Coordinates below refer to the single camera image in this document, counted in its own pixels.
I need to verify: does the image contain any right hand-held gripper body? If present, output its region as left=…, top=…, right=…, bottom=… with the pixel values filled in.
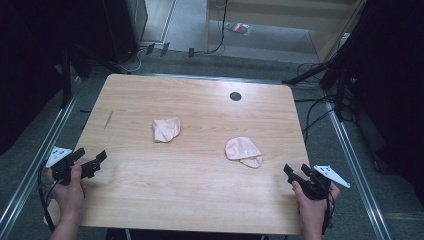
left=292, top=164, right=351, bottom=201

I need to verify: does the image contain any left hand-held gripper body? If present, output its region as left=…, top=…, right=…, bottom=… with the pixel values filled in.
left=45, top=146, right=84, bottom=186

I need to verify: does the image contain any pale pink sock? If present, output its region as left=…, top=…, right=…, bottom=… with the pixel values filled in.
left=152, top=116, right=182, bottom=144
left=223, top=136, right=264, bottom=170

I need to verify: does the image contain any person's right hand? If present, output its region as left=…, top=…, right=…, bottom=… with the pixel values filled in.
left=291, top=182, right=341, bottom=223

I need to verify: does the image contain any person's left hand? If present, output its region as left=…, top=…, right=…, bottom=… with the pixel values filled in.
left=46, top=162, right=87, bottom=218

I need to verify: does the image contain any black tripod stand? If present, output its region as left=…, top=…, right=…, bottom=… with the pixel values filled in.
left=281, top=49, right=354, bottom=123

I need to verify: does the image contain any dark curtain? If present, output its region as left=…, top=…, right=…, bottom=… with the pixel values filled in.
left=0, top=0, right=108, bottom=158
left=346, top=0, right=424, bottom=204

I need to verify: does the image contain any dark cabinet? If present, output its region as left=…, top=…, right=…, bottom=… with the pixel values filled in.
left=101, top=0, right=150, bottom=64

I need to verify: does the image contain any beige wooden shelf unit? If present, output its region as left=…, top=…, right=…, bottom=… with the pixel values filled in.
left=205, top=0, right=368, bottom=64

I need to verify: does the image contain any colourful packet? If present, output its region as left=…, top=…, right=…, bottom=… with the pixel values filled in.
left=224, top=21, right=253, bottom=37

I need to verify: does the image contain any aluminium floor rail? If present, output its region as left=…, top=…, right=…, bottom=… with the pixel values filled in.
left=0, top=74, right=84, bottom=234
left=324, top=99, right=393, bottom=240

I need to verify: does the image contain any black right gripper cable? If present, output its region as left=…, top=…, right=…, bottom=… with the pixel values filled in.
left=320, top=186, right=337, bottom=235

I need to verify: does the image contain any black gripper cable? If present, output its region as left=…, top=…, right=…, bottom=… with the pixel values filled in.
left=37, top=159, right=57, bottom=233
left=320, top=186, right=337, bottom=235

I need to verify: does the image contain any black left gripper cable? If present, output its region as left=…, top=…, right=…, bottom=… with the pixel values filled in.
left=37, top=159, right=57, bottom=233

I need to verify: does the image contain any black floor cable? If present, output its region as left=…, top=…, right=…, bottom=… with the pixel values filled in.
left=293, top=61, right=338, bottom=144

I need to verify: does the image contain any black hanging cable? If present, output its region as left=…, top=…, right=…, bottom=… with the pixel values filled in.
left=204, top=0, right=230, bottom=55

